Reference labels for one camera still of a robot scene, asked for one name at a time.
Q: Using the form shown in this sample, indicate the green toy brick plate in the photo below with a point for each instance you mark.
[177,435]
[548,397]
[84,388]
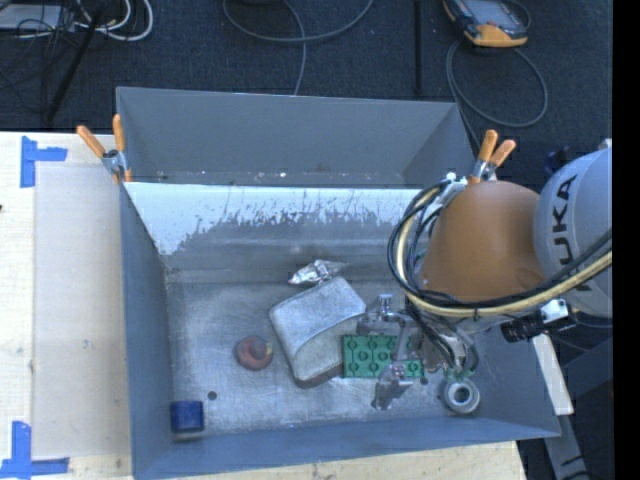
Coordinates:
[367,355]

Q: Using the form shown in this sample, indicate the grey metal bin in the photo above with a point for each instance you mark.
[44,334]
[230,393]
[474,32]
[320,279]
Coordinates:
[225,318]

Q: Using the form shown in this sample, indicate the black cylinder on white bracket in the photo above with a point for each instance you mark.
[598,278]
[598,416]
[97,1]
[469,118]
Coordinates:
[525,327]

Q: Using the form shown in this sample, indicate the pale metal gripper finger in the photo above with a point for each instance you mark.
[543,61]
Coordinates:
[392,385]
[382,313]

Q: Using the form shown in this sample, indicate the red and orange toy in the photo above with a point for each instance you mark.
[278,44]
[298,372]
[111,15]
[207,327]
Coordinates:
[254,352]

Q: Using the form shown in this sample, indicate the blue cube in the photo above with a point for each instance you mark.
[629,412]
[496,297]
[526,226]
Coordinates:
[187,416]

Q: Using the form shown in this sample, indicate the grey and brown sponge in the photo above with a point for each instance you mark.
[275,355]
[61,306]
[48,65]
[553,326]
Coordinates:
[315,323]

